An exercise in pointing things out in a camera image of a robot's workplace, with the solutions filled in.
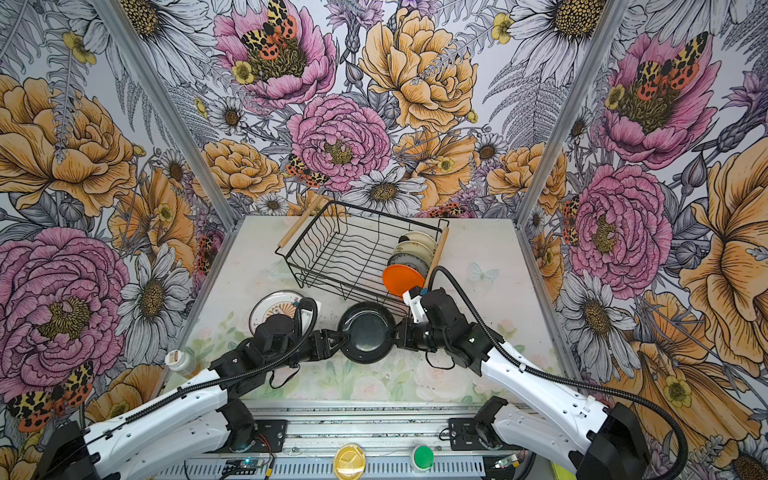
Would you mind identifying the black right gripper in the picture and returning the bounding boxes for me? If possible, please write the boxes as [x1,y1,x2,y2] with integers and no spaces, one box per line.
[384,317,450,355]

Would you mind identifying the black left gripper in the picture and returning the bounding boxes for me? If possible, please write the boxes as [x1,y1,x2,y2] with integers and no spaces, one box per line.
[266,328,350,371]

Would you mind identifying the black small plate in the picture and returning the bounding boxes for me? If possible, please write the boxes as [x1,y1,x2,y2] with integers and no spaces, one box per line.
[337,302,396,365]

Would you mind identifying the white plate orange pattern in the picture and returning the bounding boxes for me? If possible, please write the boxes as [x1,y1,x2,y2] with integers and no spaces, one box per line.
[248,290,303,335]

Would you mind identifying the black wire dish rack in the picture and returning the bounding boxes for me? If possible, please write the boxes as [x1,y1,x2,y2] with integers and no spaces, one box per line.
[275,195,450,317]

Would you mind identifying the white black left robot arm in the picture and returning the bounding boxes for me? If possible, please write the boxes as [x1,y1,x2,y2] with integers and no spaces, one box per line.
[33,315,349,479]

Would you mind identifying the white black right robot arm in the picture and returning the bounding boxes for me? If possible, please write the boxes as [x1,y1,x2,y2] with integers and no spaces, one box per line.
[394,288,651,479]

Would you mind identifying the orange small plate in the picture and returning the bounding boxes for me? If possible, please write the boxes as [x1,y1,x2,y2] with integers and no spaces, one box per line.
[382,264,425,298]

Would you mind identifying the dark grey small plate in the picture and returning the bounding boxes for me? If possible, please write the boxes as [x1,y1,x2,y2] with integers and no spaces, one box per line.
[387,252,429,276]

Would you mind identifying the beige small plate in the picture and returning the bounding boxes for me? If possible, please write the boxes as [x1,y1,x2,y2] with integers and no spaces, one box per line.
[394,239,435,263]

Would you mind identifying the cream small plate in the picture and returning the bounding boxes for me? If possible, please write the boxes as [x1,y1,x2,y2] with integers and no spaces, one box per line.
[399,231,438,250]

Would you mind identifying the gold round button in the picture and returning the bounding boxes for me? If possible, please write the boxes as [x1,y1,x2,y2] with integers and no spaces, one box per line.
[333,444,367,480]

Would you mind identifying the green round button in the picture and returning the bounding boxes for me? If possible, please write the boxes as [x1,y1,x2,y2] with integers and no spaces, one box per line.
[410,445,435,473]

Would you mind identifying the small white jar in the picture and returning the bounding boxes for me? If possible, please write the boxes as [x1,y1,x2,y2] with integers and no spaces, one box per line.
[164,350,197,376]

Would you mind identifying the small circuit board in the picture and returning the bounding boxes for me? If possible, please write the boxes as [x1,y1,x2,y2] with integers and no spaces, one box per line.
[222,457,269,476]

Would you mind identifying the black corrugated cable right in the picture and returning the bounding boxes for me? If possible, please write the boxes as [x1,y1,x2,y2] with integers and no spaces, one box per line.
[427,265,690,480]

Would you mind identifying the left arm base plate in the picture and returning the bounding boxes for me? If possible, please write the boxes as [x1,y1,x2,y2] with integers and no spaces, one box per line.
[239,419,288,454]

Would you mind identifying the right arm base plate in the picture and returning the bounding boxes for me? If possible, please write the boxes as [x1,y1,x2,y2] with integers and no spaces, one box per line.
[448,418,502,451]

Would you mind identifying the aluminium corner post left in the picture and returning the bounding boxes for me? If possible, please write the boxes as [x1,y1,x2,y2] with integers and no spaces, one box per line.
[94,1,239,232]

